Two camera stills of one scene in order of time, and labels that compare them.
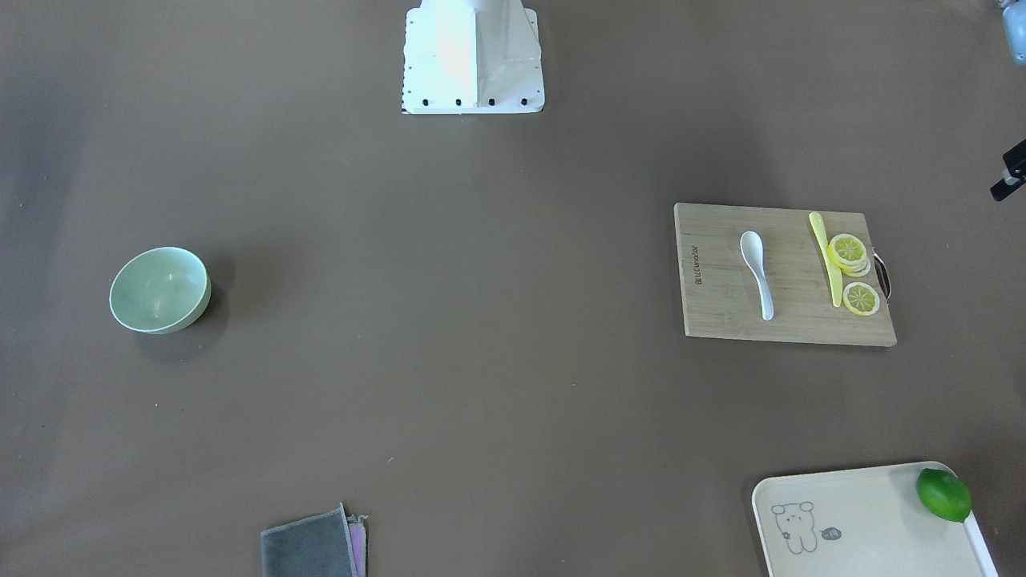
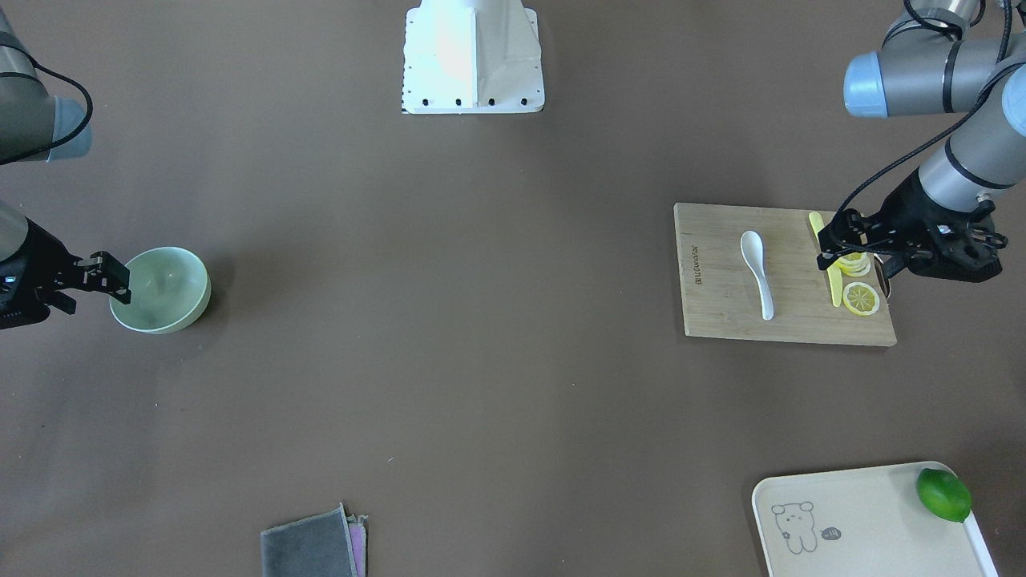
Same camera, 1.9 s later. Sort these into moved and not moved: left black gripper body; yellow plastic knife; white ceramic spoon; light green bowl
Moved: left black gripper body
Not moved: white ceramic spoon; light green bowl; yellow plastic knife
